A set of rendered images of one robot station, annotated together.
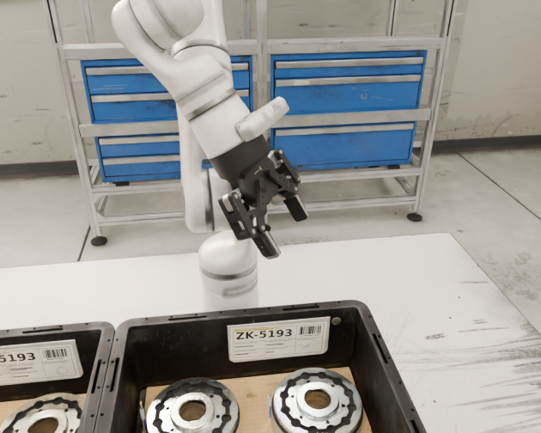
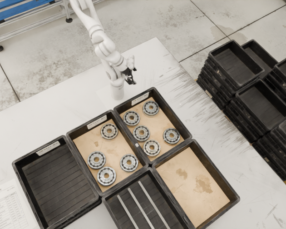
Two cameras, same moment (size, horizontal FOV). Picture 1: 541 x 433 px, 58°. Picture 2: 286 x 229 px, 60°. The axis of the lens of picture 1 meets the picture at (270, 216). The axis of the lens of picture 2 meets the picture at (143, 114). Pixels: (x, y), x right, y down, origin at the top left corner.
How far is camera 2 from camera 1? 1.02 m
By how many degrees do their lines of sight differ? 40
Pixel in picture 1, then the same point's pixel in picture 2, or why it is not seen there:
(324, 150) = not seen: outside the picture
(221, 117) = (123, 64)
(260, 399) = (139, 110)
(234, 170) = (126, 72)
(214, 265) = (116, 85)
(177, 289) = (93, 83)
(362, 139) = not seen: outside the picture
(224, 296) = (119, 89)
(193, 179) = (111, 72)
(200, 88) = (118, 61)
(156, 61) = (108, 59)
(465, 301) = (165, 62)
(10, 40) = not seen: outside the picture
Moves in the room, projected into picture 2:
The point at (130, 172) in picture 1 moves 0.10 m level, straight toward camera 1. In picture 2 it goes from (3, 15) to (8, 21)
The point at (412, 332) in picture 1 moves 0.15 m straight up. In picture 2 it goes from (156, 76) to (158, 63)
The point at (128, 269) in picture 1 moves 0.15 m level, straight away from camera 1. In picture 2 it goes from (74, 82) to (61, 69)
